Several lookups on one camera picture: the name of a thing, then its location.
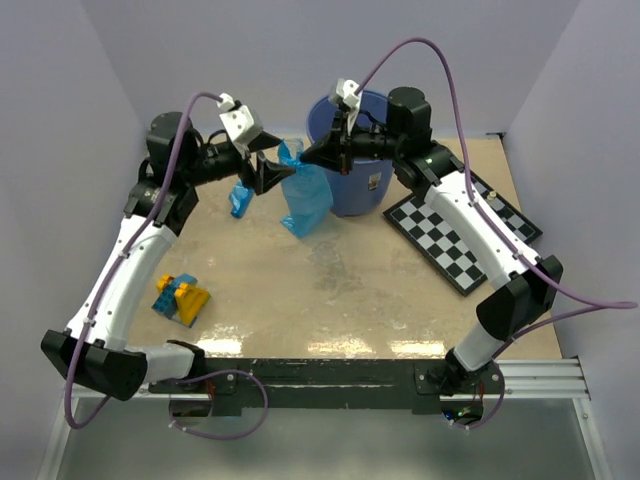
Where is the yellow blue toy block pile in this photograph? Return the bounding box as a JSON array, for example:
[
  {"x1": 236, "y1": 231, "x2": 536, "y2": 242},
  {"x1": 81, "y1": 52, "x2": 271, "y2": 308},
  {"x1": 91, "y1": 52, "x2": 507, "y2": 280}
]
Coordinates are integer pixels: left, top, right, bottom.
[{"x1": 151, "y1": 273, "x2": 211, "y2": 328}]

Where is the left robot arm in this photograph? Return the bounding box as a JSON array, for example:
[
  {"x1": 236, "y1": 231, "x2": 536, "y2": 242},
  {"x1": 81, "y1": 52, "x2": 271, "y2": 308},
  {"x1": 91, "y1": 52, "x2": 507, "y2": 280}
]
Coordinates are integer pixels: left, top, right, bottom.
[{"x1": 41, "y1": 106, "x2": 294, "y2": 401}]

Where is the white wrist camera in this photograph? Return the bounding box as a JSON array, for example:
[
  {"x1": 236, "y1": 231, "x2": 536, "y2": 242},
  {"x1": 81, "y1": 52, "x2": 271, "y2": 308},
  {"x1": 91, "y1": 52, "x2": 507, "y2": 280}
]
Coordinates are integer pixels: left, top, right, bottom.
[
  {"x1": 217, "y1": 93, "x2": 263, "y2": 154},
  {"x1": 328, "y1": 78, "x2": 362, "y2": 134}
]

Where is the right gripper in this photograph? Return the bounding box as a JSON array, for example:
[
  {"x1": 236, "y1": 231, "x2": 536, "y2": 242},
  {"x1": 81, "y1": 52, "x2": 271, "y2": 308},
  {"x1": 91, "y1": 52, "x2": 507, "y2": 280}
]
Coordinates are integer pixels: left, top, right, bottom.
[{"x1": 302, "y1": 110, "x2": 406, "y2": 176}]

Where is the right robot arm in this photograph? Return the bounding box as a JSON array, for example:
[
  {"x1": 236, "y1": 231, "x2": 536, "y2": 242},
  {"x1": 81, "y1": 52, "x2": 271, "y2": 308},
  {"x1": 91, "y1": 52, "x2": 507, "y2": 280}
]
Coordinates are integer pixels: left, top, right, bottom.
[{"x1": 301, "y1": 79, "x2": 563, "y2": 394}]

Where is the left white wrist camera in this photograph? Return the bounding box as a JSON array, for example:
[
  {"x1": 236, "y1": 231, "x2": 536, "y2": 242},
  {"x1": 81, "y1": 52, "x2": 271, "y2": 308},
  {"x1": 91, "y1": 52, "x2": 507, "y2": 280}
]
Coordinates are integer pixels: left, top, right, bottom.
[{"x1": 217, "y1": 93, "x2": 263, "y2": 154}]

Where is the blue plastic trash bin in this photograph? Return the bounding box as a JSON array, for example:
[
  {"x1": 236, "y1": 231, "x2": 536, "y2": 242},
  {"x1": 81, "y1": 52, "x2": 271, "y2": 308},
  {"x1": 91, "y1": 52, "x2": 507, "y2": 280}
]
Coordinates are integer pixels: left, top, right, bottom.
[{"x1": 306, "y1": 90, "x2": 393, "y2": 217}]

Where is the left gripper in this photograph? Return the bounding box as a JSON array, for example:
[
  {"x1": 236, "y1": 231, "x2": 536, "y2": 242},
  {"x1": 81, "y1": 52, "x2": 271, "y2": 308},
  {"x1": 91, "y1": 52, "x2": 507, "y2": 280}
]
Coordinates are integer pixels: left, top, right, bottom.
[{"x1": 183, "y1": 130, "x2": 296, "y2": 194}]

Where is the aluminium frame rail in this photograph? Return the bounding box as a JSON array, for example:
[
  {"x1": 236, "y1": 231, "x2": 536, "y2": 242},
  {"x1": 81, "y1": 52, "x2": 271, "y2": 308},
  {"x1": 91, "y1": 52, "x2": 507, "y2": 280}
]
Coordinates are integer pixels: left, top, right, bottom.
[{"x1": 62, "y1": 355, "x2": 591, "y2": 401}]

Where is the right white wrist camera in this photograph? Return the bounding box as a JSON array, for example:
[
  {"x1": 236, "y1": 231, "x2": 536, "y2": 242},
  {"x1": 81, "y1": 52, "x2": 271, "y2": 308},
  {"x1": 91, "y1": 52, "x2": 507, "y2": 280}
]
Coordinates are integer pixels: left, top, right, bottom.
[{"x1": 328, "y1": 78, "x2": 362, "y2": 134}]

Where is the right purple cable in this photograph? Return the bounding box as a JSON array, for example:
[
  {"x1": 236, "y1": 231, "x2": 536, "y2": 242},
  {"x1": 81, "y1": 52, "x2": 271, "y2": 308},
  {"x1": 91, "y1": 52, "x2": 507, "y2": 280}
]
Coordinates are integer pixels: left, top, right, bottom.
[{"x1": 354, "y1": 37, "x2": 639, "y2": 431}]

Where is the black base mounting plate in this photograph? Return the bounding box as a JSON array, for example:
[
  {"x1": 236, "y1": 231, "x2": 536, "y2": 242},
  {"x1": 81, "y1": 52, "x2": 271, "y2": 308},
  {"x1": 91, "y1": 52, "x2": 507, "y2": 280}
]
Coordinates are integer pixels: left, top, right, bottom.
[{"x1": 149, "y1": 358, "x2": 505, "y2": 418}]

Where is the blue trash bag roll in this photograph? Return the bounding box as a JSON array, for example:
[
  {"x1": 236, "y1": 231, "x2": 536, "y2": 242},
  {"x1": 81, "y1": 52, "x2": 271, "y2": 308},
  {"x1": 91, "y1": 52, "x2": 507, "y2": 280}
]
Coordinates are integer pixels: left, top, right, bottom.
[{"x1": 228, "y1": 180, "x2": 254, "y2": 219}]

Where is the black white chessboard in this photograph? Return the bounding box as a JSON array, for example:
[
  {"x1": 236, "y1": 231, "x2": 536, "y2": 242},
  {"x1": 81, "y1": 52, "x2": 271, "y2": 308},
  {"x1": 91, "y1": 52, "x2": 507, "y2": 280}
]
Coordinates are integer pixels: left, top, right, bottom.
[{"x1": 384, "y1": 171, "x2": 541, "y2": 296}]

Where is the single blue trash bag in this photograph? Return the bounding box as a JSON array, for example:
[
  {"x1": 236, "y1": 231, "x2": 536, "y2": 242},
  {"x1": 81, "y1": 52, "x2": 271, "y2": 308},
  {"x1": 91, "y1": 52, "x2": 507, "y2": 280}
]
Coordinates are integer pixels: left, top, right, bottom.
[{"x1": 277, "y1": 138, "x2": 333, "y2": 238}]

